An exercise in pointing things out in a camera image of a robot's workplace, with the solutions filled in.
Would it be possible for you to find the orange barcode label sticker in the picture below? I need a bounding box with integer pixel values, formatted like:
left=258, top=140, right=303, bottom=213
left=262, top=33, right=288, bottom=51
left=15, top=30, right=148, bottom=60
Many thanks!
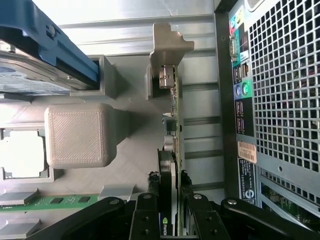
left=236, top=140, right=259, bottom=164

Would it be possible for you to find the green RAM stick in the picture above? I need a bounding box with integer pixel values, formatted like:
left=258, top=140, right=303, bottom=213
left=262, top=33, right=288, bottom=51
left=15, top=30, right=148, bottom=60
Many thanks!
left=0, top=193, right=100, bottom=213

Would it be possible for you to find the gray 3D-printed parts rack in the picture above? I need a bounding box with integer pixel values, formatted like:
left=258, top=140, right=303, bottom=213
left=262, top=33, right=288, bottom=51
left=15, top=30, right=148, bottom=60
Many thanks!
left=0, top=53, right=186, bottom=240

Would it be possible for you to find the silver square CPU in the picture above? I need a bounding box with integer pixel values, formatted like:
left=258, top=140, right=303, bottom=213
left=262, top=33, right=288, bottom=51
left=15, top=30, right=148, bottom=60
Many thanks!
left=0, top=129, right=48, bottom=179

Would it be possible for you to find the gray perforated PC case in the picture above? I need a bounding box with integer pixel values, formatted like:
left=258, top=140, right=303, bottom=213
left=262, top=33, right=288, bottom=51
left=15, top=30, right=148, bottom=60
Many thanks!
left=213, top=0, right=320, bottom=235

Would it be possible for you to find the silver hard disk drive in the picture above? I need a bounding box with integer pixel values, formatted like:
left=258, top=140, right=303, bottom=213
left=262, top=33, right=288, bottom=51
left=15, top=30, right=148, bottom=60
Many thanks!
left=0, top=42, right=85, bottom=96

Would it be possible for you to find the hard drive in blue caddy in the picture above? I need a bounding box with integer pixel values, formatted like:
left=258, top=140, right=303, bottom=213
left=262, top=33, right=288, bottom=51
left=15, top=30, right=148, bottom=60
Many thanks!
left=0, top=0, right=100, bottom=91

